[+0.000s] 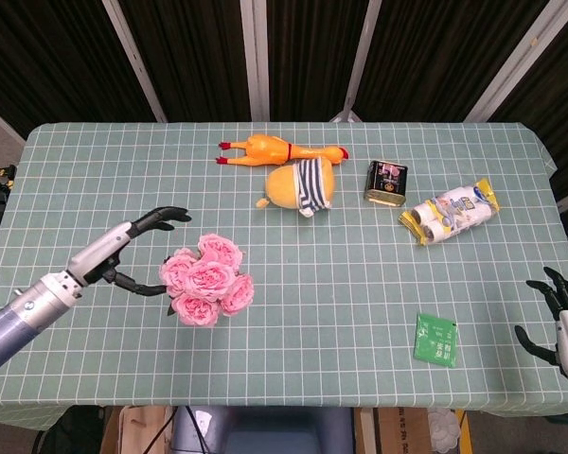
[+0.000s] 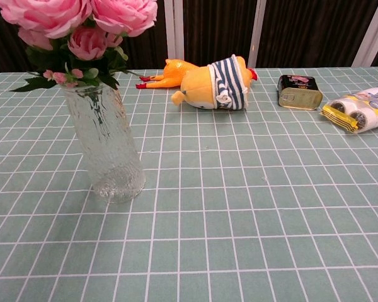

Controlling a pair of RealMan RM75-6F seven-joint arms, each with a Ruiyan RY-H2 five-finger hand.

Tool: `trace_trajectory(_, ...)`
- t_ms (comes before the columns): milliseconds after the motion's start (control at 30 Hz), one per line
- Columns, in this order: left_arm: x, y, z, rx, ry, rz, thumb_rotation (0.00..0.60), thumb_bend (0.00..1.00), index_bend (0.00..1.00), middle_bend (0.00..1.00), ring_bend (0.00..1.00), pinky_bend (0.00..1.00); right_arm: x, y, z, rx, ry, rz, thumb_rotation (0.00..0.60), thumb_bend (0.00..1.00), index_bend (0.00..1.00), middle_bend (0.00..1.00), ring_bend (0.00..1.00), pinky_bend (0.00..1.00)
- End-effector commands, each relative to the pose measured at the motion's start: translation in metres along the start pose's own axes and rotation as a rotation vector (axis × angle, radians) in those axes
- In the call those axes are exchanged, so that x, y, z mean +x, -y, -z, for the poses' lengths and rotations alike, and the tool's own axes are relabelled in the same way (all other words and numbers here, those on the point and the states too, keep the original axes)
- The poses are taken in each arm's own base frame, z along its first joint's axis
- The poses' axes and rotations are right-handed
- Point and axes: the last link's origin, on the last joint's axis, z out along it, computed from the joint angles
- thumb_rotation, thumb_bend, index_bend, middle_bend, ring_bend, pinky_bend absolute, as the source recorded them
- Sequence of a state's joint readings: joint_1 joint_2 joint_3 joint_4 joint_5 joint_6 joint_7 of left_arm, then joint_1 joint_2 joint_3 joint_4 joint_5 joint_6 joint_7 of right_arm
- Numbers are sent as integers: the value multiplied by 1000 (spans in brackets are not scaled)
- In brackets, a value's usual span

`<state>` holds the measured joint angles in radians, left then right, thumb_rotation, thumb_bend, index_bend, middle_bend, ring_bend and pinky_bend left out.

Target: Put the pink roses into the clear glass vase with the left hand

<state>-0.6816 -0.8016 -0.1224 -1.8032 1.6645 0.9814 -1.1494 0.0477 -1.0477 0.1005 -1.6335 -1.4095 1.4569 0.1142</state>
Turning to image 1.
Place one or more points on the white rolls yellow pack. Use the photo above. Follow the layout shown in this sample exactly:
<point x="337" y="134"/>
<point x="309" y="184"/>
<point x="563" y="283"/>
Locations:
<point x="449" y="213"/>

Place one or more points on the green checked tablecloth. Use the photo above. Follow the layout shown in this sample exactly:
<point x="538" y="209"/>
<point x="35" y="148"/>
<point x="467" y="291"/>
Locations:
<point x="312" y="284"/>

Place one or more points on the brown cardboard box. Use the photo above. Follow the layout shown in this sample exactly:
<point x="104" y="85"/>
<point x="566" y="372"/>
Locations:
<point x="397" y="432"/>
<point x="142" y="430"/>

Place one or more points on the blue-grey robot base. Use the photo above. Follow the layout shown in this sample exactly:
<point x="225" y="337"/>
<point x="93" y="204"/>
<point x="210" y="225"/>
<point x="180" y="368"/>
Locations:
<point x="265" y="430"/>

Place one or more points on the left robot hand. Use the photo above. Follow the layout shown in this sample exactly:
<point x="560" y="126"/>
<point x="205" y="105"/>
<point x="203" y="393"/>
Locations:
<point x="101" y="250"/>

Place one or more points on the green sachet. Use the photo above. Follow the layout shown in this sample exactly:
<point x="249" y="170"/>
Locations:
<point x="435" y="340"/>

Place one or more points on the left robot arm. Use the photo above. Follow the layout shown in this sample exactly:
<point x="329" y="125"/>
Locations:
<point x="19" y="321"/>

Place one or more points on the white frame post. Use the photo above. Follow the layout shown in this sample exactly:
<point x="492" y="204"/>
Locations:
<point x="135" y="61"/>
<point x="256" y="61"/>
<point x="511" y="66"/>
<point x="357" y="61"/>

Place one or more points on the orange rubber chicken toy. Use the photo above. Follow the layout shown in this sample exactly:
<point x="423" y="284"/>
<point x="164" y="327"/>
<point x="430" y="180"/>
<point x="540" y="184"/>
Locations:
<point x="265" y="150"/>

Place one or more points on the yellow plush striped shirt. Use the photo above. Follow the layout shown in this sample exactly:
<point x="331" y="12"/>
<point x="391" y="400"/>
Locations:
<point x="289" y="186"/>

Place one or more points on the black gold tin can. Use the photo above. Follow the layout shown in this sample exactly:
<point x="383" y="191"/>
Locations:
<point x="385" y="184"/>

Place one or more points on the pink rose bouquet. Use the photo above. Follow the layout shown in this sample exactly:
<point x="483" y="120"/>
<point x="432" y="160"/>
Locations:
<point x="208" y="279"/>

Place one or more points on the black pleated curtain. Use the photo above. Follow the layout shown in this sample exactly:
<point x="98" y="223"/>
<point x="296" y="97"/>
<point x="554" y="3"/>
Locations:
<point x="203" y="57"/>

